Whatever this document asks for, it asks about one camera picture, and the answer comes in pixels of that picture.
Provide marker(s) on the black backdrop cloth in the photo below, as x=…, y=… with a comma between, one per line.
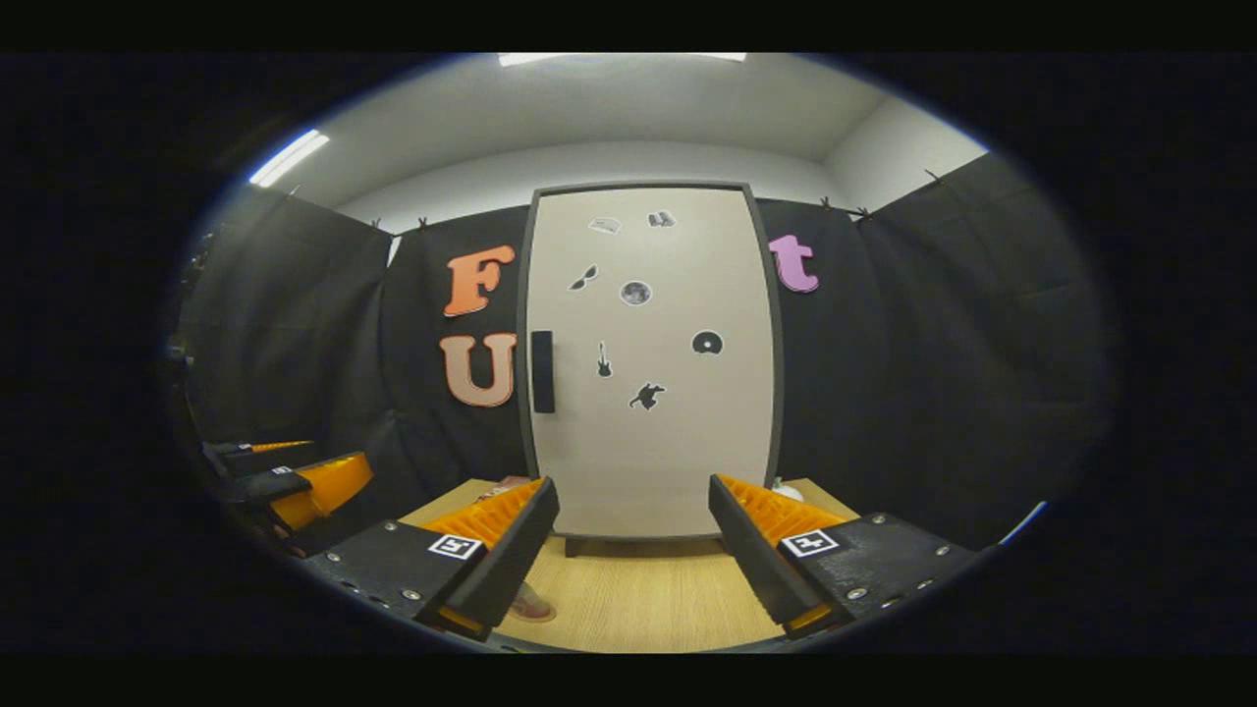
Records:
x=933, y=344

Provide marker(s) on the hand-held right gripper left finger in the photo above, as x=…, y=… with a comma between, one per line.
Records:
x=511, y=560

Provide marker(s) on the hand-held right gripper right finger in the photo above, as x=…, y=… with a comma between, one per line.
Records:
x=761, y=560

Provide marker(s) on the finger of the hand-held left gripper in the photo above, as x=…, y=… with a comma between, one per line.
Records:
x=245, y=454
x=270, y=491

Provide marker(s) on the silver bottle with pink label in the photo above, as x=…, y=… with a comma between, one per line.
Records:
x=530, y=601

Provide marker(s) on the white cabinet door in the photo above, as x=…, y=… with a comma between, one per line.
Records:
x=668, y=462

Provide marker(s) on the small white object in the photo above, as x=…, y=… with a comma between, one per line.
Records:
x=786, y=488

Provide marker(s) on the grey cabinet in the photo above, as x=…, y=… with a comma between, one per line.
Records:
x=638, y=546

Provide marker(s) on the wide ceiling light panel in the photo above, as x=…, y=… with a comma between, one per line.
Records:
x=619, y=58

